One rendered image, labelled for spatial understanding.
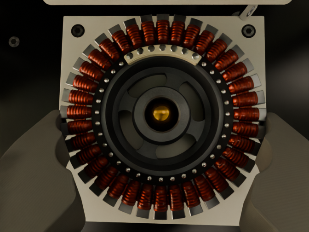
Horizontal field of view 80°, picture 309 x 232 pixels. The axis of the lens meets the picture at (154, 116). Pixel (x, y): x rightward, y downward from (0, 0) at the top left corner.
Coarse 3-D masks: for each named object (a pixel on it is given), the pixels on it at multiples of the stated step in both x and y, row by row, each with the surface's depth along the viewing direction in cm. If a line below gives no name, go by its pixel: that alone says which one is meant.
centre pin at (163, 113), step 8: (152, 104) 11; (160, 104) 11; (168, 104) 11; (152, 112) 11; (160, 112) 11; (168, 112) 11; (176, 112) 11; (152, 120) 11; (160, 120) 11; (168, 120) 11; (160, 128) 11
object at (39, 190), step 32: (32, 128) 9; (0, 160) 7; (32, 160) 7; (64, 160) 9; (0, 192) 6; (32, 192) 6; (64, 192) 6; (0, 224) 5; (32, 224) 5; (64, 224) 6
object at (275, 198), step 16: (272, 128) 9; (288, 128) 9; (272, 144) 8; (288, 144) 8; (304, 144) 8; (256, 160) 9; (272, 160) 7; (288, 160) 7; (304, 160) 7; (256, 176) 7; (272, 176) 7; (288, 176) 7; (304, 176) 7; (256, 192) 6; (272, 192) 6; (288, 192) 6; (304, 192) 6; (256, 208) 6; (272, 208) 6; (288, 208) 6; (304, 208) 6; (240, 224) 7; (256, 224) 6; (272, 224) 5; (288, 224) 5; (304, 224) 5
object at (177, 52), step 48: (96, 48) 10; (144, 48) 10; (192, 48) 10; (96, 96) 10; (144, 96) 11; (240, 96) 10; (96, 144) 10; (144, 144) 12; (240, 144) 9; (96, 192) 10; (144, 192) 9; (192, 192) 9
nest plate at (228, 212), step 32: (64, 32) 14; (96, 32) 14; (224, 32) 14; (256, 32) 14; (64, 64) 14; (256, 64) 13; (192, 96) 13; (128, 128) 13; (192, 224) 13; (224, 224) 13
